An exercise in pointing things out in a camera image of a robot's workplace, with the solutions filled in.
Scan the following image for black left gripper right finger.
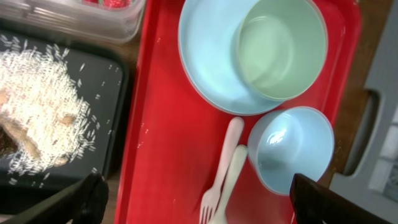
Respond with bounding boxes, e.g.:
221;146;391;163
290;174;389;224

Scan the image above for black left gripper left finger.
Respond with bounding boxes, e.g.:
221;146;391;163
1;173;109;224

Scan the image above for light blue bowl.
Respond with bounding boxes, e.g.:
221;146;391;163
248;106;335;195

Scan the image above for green bowl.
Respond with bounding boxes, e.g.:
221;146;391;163
236;0;328;101

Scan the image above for red snack wrapper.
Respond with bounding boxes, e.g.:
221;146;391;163
83;0;131;9

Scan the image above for grey dishwasher rack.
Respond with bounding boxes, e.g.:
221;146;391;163
330;1;397;223

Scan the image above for rice and food scraps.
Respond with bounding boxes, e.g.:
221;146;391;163
0;34;125;189

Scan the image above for white plastic spoon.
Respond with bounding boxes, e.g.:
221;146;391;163
210;144;248;224

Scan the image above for pink plastic fork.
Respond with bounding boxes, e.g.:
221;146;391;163
199;117;244;224

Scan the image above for red plastic tray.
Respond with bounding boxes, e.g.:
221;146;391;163
114;0;361;224

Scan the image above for black tray bin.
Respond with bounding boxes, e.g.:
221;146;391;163
0;28;130;215

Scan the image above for clear plastic bin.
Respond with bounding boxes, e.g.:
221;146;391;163
1;0;146;43

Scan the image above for light blue plate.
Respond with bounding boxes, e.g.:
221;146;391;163
178;0;281;116

